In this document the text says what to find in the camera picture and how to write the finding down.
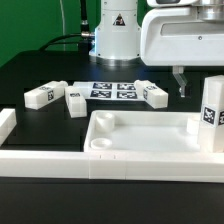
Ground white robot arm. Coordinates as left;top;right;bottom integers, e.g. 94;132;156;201
89;0;224;96

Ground white desk top tray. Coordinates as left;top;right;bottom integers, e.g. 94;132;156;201
83;110;224;154

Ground white thin cable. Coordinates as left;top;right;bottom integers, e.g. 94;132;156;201
59;0;67;52

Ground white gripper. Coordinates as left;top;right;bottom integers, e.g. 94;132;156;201
140;0;224;97

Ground black cable with connector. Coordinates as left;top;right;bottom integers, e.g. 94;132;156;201
38;0;97;52

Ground white left fence block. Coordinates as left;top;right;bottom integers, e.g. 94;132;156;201
0;108;17;146

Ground marker tag sheet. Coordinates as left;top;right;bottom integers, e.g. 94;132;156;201
73;81;138;101

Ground white front fence bar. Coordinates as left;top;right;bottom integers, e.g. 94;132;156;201
0;150;224;183

